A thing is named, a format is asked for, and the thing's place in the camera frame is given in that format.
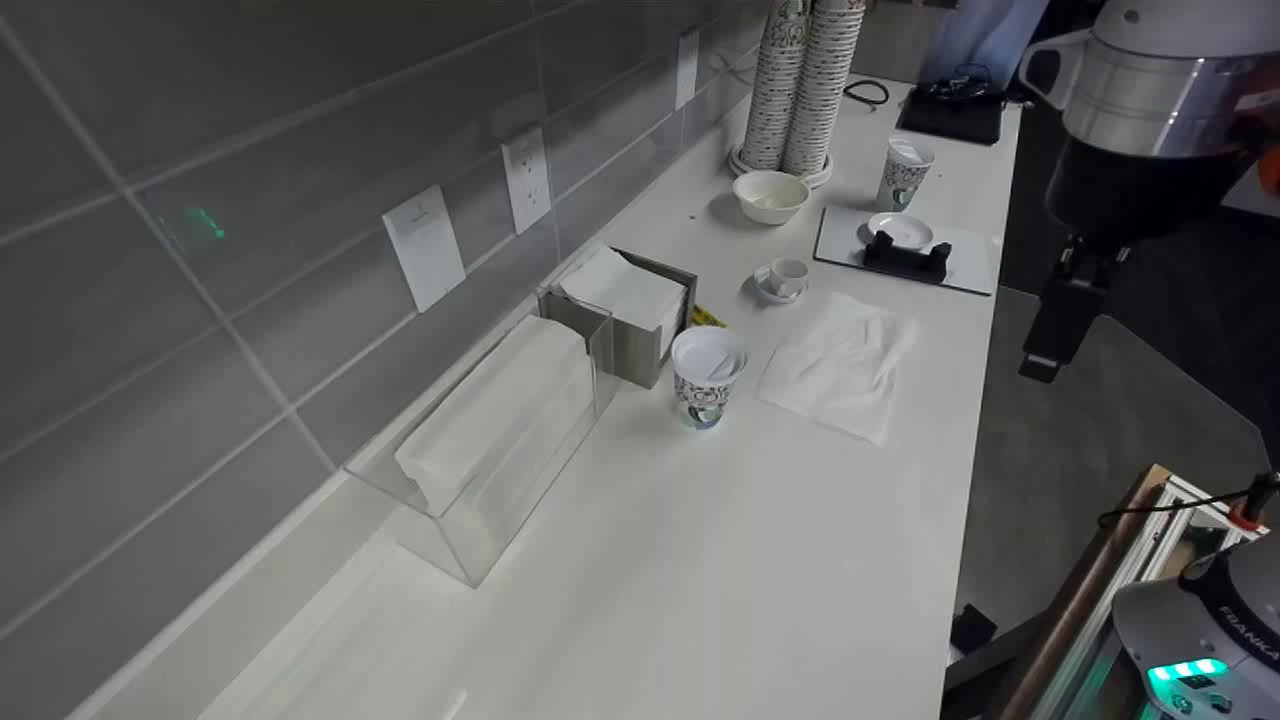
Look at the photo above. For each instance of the small patterned paper cup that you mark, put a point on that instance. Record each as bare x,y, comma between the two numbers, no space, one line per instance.
707,382

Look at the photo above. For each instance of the black flat device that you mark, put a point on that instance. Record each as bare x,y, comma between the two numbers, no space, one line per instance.
950,112

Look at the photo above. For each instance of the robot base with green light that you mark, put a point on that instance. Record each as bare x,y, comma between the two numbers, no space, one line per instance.
1202,654

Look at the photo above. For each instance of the white ceramic bowl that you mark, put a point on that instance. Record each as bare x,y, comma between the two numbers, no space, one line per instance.
768,196

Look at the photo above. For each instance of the black rectangular object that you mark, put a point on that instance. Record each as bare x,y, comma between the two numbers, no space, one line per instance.
907,263

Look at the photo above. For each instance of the white napkin stack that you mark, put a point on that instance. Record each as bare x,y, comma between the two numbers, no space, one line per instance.
621,286

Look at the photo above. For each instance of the wide white wall outlet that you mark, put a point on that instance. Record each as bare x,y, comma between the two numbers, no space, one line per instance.
686,68

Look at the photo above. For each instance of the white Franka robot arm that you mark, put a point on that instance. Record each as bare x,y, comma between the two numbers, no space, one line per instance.
1146,83

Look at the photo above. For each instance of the grey metal napkin holder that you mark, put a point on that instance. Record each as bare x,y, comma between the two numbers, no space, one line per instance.
626,359

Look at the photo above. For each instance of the yellow stir sticks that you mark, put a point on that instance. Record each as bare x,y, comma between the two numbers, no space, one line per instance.
707,316

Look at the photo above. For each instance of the pale translucent container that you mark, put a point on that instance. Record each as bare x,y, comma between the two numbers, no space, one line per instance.
981,39

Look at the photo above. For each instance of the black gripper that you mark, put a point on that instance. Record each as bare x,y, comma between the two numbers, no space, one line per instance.
1140,193

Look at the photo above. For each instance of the white flat board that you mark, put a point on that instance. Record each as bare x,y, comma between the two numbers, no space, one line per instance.
971,263

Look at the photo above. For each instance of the small white espresso cup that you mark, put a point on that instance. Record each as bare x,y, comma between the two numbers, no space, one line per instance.
783,279

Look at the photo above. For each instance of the white folded paper towels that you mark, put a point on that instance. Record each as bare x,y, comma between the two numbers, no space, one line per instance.
501,415

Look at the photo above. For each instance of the clear acrylic towel dispenser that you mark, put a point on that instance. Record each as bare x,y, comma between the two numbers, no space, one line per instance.
523,492

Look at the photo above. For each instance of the white wall switch plate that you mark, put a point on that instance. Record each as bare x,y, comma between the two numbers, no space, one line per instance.
424,245

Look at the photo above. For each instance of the tall paper cup stack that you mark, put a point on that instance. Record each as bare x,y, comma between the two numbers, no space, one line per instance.
827,83

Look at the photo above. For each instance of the wooden stand frame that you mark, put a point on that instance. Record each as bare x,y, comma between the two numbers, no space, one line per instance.
1085,593

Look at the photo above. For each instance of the white saucer plate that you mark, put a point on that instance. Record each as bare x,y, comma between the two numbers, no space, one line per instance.
900,229

